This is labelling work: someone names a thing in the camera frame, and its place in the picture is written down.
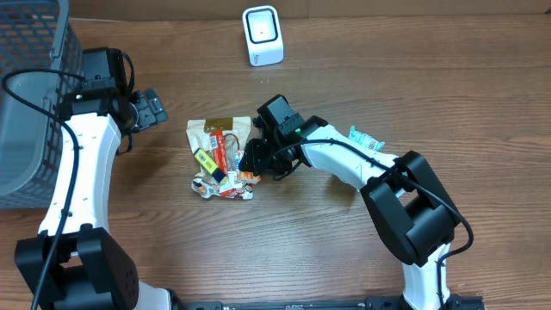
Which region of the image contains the teal orange tissue pack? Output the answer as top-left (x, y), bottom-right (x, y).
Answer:
top-left (348, 126), bottom-right (385, 152)

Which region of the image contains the beige brown snack pouch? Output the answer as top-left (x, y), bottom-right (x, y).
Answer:
top-left (186, 116), bottom-right (251, 171)

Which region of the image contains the white barcode scanner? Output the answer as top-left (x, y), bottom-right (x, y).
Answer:
top-left (242, 5), bottom-right (284, 67)

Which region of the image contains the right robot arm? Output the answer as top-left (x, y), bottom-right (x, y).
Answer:
top-left (239, 95), bottom-right (484, 309)

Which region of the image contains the grey plastic mesh basket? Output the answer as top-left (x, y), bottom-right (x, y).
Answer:
top-left (1, 0), bottom-right (84, 209)

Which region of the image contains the silver red crinkled wrapper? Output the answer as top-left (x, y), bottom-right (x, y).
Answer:
top-left (191, 171), bottom-right (254, 200)

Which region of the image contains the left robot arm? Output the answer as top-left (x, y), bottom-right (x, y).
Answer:
top-left (15, 47), bottom-right (180, 309)

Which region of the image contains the small orange snack packet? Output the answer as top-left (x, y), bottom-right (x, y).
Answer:
top-left (238, 170), bottom-right (261, 184)

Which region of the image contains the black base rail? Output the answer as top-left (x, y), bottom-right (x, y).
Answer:
top-left (174, 297), bottom-right (401, 310)

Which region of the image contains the yellow highlighter marker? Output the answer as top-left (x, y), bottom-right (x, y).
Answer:
top-left (194, 148), bottom-right (227, 185)

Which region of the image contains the red snack stick packet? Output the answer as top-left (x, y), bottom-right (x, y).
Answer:
top-left (210, 131), bottom-right (227, 174)

